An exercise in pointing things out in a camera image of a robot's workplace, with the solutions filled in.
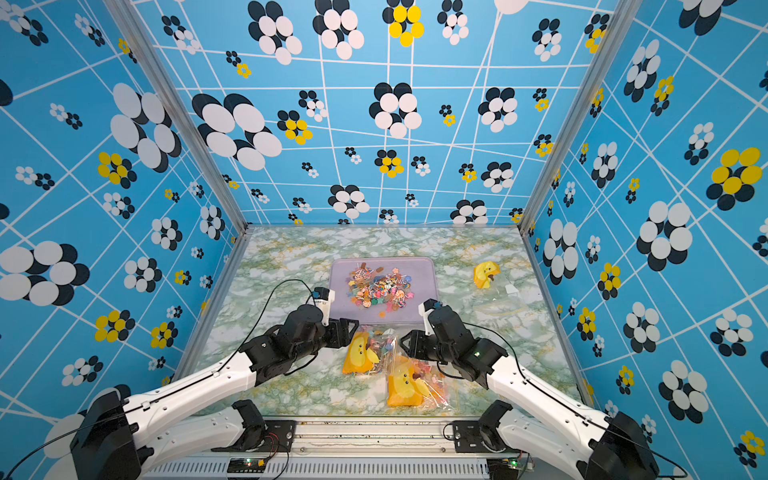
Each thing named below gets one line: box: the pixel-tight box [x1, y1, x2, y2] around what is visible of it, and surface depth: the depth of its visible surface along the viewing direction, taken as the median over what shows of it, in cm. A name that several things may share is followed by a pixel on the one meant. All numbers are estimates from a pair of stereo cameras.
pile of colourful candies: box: [345, 262, 415, 313], surface depth 101 cm
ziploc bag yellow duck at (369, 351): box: [341, 326, 398, 375], surface depth 84 cm
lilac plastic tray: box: [329, 257, 438, 325], surface depth 101 cm
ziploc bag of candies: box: [385, 355, 457, 411], surface depth 80 cm
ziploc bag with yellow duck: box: [473, 261, 502, 289], surface depth 101 cm
